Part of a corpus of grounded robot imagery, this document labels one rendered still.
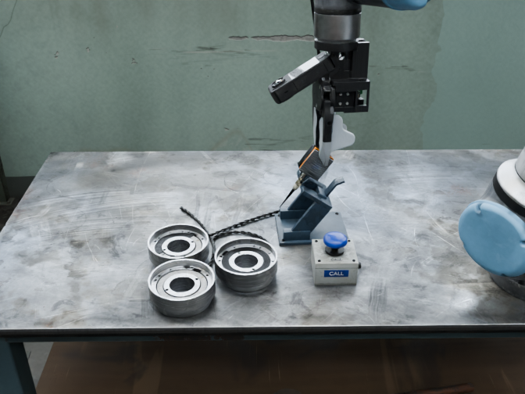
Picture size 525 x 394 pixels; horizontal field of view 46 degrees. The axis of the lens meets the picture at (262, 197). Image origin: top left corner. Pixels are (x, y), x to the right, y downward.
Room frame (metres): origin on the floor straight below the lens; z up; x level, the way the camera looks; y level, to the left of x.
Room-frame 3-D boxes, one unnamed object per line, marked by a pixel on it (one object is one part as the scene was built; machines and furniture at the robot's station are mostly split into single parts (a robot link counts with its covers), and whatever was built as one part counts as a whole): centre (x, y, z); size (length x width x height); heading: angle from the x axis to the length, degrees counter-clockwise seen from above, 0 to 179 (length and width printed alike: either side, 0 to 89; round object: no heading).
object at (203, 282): (0.77, 0.13, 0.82); 0.08 x 0.08 x 0.02
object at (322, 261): (0.84, -0.13, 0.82); 0.08 x 0.07 x 0.05; 91
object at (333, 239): (0.84, -0.12, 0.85); 0.04 x 0.04 x 0.05
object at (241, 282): (0.83, 0.03, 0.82); 0.10 x 0.10 x 0.04
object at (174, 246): (0.88, 0.15, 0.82); 0.10 x 0.10 x 0.04
